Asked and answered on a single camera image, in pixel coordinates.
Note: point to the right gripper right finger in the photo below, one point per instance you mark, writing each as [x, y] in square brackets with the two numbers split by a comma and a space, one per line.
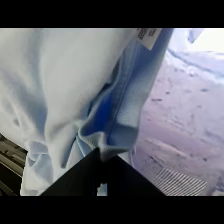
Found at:
[131, 181]

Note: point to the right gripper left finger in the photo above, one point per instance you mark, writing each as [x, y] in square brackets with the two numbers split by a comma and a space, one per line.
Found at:
[78, 178]

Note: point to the light blue shirt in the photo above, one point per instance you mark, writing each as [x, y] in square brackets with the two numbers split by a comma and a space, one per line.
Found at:
[66, 83]

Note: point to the silver frame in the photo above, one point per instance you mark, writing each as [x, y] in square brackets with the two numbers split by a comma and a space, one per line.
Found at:
[10, 166]

